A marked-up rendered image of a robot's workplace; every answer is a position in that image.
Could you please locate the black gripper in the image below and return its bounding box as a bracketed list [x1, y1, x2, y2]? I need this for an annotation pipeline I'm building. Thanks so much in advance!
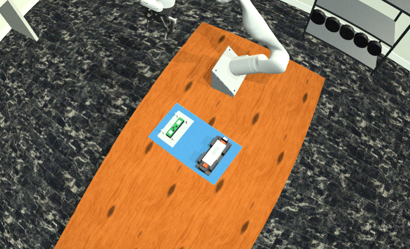
[144, 6, 178, 40]

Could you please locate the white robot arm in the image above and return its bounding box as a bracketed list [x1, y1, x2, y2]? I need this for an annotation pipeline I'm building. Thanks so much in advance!
[140, 0, 289, 76]

